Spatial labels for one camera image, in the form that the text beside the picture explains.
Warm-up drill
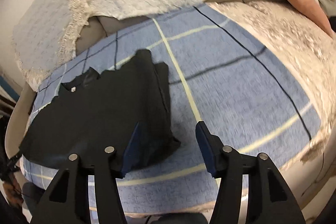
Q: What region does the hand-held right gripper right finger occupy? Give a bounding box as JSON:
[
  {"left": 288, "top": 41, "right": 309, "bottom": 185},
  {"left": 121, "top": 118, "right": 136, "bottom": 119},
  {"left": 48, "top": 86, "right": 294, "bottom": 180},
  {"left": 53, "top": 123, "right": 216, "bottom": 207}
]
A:
[{"left": 196, "top": 121, "right": 306, "bottom": 224}]

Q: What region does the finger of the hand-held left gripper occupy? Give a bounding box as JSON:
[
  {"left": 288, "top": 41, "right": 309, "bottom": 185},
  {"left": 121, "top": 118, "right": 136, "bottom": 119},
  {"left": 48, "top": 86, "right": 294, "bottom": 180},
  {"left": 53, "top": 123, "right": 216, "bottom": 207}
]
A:
[{"left": 0, "top": 153, "right": 23, "bottom": 180}]

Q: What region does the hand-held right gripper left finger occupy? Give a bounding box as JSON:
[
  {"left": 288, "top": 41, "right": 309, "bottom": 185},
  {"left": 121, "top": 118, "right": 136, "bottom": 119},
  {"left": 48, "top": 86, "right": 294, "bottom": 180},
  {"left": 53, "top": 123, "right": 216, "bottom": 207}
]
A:
[{"left": 30, "top": 122, "right": 143, "bottom": 224}]

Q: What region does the black jacket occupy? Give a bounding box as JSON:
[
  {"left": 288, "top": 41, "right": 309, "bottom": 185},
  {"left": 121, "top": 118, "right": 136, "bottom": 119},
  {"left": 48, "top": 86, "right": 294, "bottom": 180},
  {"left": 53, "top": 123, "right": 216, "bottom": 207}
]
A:
[{"left": 18, "top": 49, "right": 181, "bottom": 170}]

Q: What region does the blue plaid blanket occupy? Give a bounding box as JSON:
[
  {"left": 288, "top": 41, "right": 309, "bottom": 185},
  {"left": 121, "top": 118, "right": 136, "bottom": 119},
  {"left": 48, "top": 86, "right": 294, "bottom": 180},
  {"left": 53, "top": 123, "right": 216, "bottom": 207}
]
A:
[{"left": 22, "top": 2, "right": 322, "bottom": 214}]

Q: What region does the blue upright panel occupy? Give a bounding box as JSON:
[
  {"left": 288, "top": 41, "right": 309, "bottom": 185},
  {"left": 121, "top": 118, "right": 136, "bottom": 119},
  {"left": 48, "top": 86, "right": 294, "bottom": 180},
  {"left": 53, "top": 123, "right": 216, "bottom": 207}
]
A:
[{"left": 0, "top": 74, "right": 19, "bottom": 98}]

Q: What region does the grey quilted lace-trimmed cover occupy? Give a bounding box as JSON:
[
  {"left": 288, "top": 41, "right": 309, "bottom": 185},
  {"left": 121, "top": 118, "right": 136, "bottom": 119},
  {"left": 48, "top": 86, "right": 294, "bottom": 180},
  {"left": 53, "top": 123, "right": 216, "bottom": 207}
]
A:
[{"left": 10, "top": 0, "right": 92, "bottom": 83}]

